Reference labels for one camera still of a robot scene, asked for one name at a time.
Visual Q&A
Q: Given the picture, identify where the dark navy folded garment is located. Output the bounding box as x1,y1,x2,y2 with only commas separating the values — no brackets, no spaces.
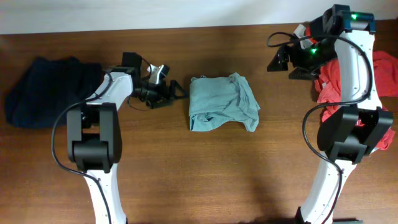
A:
4,57,103,129

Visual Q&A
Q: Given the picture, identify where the light blue-grey t-shirt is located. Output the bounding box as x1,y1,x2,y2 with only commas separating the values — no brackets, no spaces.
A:
189,73,261,132

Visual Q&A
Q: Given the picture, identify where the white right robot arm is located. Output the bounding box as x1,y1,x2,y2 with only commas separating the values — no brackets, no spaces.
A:
267,4,393,224

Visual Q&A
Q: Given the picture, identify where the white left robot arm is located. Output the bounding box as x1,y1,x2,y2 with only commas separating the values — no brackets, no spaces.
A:
67,65,188,224

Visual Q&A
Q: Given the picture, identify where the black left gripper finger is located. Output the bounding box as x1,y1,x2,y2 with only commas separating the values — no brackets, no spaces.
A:
149,98,175,109
169,80,189,100

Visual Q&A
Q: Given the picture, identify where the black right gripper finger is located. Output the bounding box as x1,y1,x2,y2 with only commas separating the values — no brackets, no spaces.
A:
289,68,319,80
267,46,290,72

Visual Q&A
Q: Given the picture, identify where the red printed t-shirt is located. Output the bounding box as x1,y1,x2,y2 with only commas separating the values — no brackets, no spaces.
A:
304,26,398,151

